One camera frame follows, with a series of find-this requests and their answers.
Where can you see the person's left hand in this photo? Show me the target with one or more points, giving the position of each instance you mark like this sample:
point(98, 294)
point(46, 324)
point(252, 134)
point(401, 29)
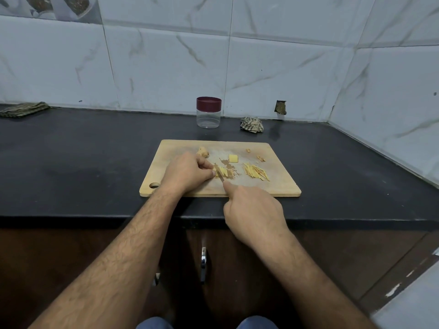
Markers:
point(185, 173)

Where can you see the person's right hand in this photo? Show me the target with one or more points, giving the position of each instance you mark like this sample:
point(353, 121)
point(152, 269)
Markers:
point(255, 214)

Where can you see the small ginger end piece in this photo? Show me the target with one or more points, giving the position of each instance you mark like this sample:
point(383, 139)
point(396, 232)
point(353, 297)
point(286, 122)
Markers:
point(203, 152)

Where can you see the wooden cutting board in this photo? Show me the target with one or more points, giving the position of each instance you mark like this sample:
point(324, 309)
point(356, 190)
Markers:
point(154, 174)

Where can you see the pile of ginger strips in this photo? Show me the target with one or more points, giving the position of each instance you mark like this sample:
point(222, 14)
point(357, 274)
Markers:
point(256, 172)

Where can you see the pile of yellow ginger slices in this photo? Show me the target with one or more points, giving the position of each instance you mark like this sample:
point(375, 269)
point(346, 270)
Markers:
point(233, 159)

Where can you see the clear jar maroon lid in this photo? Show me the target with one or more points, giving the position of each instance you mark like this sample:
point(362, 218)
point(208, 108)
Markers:
point(208, 120)

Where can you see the person's left forearm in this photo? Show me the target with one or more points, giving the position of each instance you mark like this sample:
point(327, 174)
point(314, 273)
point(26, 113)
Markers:
point(103, 270)

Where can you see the person's right forearm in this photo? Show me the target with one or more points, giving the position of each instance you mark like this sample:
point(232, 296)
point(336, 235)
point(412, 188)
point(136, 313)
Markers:
point(319, 284)

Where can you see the small ginger peel scraps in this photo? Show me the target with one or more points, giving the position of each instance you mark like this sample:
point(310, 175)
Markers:
point(256, 156)

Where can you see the black countertop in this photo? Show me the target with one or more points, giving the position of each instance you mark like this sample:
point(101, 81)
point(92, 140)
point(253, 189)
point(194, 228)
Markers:
point(68, 164)

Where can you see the person's blue clothing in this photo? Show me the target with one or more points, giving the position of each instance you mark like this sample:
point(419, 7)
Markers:
point(206, 322)

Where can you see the crumpled patterned cloth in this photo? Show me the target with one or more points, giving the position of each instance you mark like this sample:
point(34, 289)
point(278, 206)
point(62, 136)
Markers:
point(252, 125)

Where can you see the brown wooden cabinet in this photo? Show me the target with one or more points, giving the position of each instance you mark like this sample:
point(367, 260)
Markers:
point(68, 270)

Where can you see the folded green cloth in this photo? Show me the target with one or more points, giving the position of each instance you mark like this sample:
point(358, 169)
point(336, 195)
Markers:
point(23, 109)

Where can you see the decorative picture tiles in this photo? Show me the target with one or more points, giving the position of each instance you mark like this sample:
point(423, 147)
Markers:
point(48, 6)

